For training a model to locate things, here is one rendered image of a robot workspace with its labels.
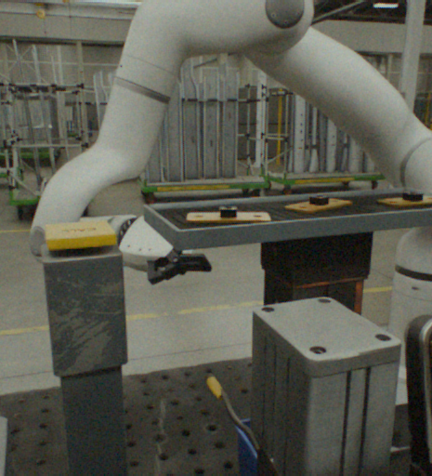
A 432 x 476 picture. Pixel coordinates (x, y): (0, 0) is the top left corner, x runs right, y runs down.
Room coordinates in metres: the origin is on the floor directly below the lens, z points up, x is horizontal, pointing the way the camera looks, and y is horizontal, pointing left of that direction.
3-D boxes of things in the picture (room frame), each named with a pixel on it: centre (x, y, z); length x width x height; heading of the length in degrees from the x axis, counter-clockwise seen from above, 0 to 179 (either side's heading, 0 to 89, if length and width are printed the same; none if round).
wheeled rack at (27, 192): (6.75, 2.32, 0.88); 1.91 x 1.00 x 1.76; 18
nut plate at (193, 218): (0.48, -0.01, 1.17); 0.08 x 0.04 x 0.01; 91
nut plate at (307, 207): (0.55, -0.12, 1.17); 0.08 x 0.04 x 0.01; 132
